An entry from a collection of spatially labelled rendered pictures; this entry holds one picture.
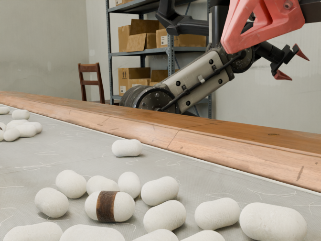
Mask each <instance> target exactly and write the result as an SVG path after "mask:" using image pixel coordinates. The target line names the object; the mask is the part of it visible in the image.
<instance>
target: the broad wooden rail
mask: <svg viewBox="0 0 321 241"><path fill-rule="evenodd" d="M0 104H3V105H6V106H10V107H13V108H17V109H20V110H27V111H28V112H31V113H35V114H39V115H42V116H46V117H49V118H53V119H56V120H60V121H64V122H68V123H71V124H74V125H78V126H81V127H85V128H89V129H92V130H95V131H100V132H103V133H107V134H110V135H114V136H117V137H121V138H124V139H128V140H133V139H135V140H138V141H140V142H141V143H143V144H146V145H150V146H153V147H157V148H160V149H164V150H167V151H171V152H174V153H179V154H182V155H186V156H189V157H193V158H196V159H200V160H203V161H207V162H210V163H214V164H218V165H222V166H225V167H229V168H232V169H235V170H239V171H243V172H246V173H250V174H253V175H257V176H261V177H264V178H268V179H272V180H275V181H279V182H282V183H285V184H289V185H293V186H297V187H300V188H304V189H307V190H311V191H314V192H318V193H321V134H317V133H310V132H303V131H294V130H286V129H280V128H273V127H266V126H259V125H252V124H245V123H239V122H231V121H224V120H215V119H208V118H201V117H195V116H188V115H181V114H174V113H167V112H160V111H153V110H144V109H137V108H130V107H123V106H116V105H109V104H101V103H95V102H89V101H82V100H75V99H65V98H59V97H51V96H45V95H38V94H31V93H24V92H17V91H10V90H8V91H0Z"/></svg>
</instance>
